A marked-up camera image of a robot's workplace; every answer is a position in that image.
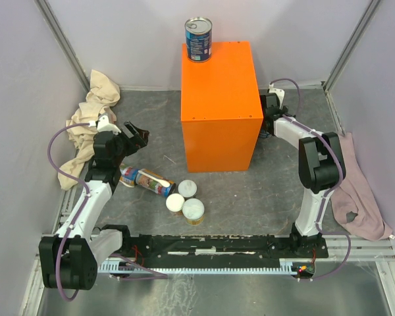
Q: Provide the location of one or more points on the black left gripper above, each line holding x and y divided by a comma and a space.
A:
139, 138

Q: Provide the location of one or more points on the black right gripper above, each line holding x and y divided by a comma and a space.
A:
284, 110

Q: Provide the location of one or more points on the blue tall tin can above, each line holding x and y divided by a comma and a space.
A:
198, 33

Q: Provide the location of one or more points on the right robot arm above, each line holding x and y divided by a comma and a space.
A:
321, 165

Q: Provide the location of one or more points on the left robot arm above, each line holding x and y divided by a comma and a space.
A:
70, 258

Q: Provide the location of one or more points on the orange box counter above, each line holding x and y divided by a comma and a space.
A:
221, 111

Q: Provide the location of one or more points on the yellow labelled lying can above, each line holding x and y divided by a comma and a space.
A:
128, 175

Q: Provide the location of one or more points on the colourful lying can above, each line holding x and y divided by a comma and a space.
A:
155, 183

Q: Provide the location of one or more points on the beige crumpled cloth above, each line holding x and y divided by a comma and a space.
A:
103, 95

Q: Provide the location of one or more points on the white lid small can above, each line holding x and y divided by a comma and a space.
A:
174, 203

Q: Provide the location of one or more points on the grey lid can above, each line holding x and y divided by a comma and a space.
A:
187, 189

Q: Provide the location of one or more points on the yellow can white lid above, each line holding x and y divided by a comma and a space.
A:
193, 211

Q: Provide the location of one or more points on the mauve crumpled cloth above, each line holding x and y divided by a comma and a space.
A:
353, 204

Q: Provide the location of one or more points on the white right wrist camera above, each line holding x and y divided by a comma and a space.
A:
278, 92

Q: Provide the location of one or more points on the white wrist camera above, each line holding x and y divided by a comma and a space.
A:
278, 92
104, 124

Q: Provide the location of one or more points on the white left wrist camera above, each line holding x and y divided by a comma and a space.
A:
104, 124

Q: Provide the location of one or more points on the aluminium frame post left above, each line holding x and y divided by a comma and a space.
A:
53, 24

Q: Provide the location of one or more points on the aluminium frame post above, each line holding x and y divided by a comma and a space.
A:
53, 24
351, 44

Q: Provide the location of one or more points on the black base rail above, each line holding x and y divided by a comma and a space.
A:
218, 251

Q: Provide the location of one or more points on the aluminium frame post right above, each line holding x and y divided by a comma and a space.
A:
351, 44

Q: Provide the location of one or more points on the light blue cable duct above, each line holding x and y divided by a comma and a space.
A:
119, 267

